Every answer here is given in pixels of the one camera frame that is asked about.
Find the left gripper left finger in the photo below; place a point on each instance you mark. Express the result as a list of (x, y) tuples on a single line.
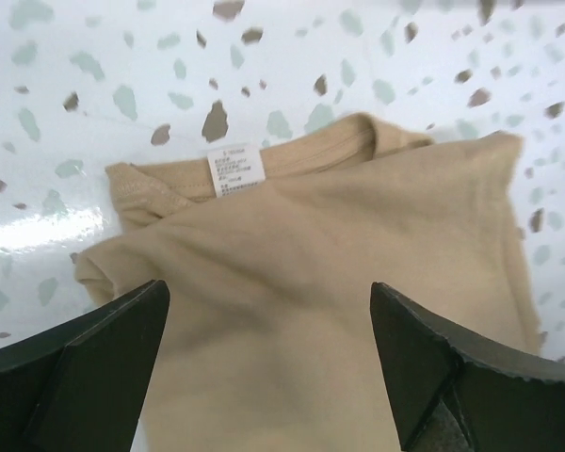
[(81, 386)]

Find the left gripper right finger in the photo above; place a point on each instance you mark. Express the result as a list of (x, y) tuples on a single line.
[(451, 389)]

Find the beige t shirt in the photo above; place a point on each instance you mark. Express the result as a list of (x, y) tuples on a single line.
[(269, 344)]

